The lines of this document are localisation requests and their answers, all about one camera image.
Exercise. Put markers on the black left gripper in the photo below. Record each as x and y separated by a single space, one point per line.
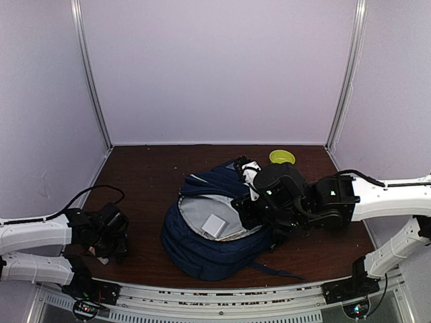
120 249

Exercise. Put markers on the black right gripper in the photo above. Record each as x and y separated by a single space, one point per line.
242 204

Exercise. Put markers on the white power adapter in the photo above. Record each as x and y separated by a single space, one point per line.
214 226

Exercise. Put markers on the navy blue student backpack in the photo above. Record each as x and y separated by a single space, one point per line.
202 232

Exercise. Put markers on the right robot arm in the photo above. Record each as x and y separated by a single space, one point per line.
281 198

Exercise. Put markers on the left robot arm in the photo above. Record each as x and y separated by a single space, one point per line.
103 232

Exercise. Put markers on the lime green bowl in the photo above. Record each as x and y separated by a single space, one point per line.
280 156

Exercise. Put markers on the aluminium front rail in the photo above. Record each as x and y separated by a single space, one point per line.
303 302

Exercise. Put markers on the aluminium frame post right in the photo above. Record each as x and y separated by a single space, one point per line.
353 58

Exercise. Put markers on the aluminium frame post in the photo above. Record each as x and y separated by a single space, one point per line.
89 75
353 58

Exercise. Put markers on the aluminium frame post left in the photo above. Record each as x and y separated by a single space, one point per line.
89 75

